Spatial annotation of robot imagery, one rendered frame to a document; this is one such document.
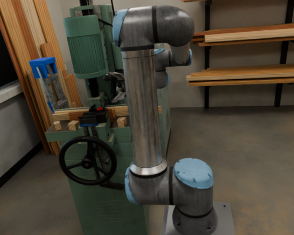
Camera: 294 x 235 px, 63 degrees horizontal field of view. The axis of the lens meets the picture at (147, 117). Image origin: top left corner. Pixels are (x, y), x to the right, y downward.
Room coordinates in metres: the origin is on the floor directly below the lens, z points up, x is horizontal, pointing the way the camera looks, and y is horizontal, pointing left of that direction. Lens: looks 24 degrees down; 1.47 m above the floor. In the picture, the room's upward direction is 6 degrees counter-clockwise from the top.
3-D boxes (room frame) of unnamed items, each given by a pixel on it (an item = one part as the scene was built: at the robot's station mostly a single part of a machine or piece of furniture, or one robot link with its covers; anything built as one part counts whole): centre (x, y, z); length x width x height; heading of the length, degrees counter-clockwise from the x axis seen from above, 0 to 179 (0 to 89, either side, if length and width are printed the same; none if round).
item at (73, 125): (1.22, 0.41, 0.92); 0.05 x 0.05 x 0.04; 68
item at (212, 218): (0.76, -0.16, 0.68); 0.19 x 0.19 x 0.10
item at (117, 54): (1.55, 0.12, 1.22); 0.09 x 0.08 x 0.15; 176
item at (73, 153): (1.47, 0.28, 0.76); 0.57 x 0.45 x 0.09; 176
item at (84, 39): (1.35, 0.29, 1.32); 0.18 x 0.18 x 0.31
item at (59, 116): (1.35, 0.24, 0.92); 0.67 x 0.02 x 0.04; 86
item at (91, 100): (1.37, 0.29, 0.99); 0.14 x 0.07 x 0.09; 176
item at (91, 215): (1.47, 0.28, 0.35); 0.58 x 0.45 x 0.71; 176
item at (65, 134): (1.24, 0.27, 0.87); 0.61 x 0.30 x 0.06; 86
